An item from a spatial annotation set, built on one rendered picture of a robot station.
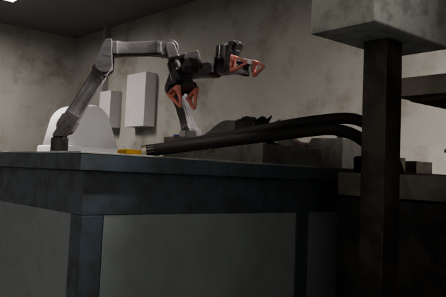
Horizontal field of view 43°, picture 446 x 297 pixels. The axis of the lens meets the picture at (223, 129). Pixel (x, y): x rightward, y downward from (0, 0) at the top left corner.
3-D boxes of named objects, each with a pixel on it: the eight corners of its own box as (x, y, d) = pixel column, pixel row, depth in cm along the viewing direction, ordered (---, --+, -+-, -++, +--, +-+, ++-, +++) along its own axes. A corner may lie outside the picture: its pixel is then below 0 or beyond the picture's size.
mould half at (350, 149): (219, 165, 221) (220, 137, 222) (251, 168, 243) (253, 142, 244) (342, 170, 194) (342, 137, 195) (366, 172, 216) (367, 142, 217)
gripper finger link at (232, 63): (256, 56, 220) (239, 58, 227) (243, 52, 215) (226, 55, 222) (255, 73, 220) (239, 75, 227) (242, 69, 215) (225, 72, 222)
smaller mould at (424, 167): (381, 174, 255) (381, 160, 256) (398, 174, 264) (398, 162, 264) (416, 175, 242) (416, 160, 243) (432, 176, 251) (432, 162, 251)
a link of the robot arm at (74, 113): (70, 138, 210) (117, 64, 214) (67, 137, 204) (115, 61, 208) (56, 129, 210) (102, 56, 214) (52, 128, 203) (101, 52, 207)
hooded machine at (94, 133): (93, 230, 709) (100, 111, 721) (123, 236, 659) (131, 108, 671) (28, 233, 652) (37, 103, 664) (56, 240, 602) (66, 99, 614)
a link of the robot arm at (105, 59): (177, 43, 219) (96, 44, 215) (178, 38, 210) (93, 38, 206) (178, 74, 218) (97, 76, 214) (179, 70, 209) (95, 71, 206)
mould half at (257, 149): (162, 162, 200) (164, 124, 201) (219, 165, 217) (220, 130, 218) (262, 164, 162) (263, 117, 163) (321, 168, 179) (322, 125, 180)
